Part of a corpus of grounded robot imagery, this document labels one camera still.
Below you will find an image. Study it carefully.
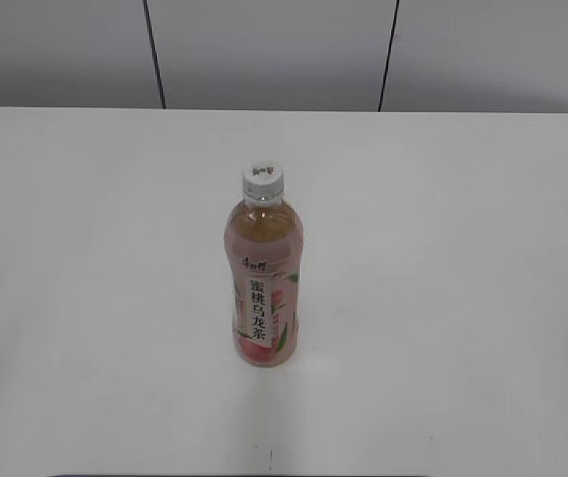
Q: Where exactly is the white bottle cap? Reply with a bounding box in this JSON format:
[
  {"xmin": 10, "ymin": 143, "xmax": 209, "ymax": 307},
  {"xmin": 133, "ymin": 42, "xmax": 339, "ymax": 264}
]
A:
[{"xmin": 241, "ymin": 160, "xmax": 284, "ymax": 200}]

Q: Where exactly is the peach oolong tea bottle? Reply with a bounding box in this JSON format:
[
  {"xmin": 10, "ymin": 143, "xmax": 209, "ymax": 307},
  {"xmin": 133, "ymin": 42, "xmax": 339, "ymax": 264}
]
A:
[{"xmin": 224, "ymin": 200, "xmax": 304, "ymax": 368}]

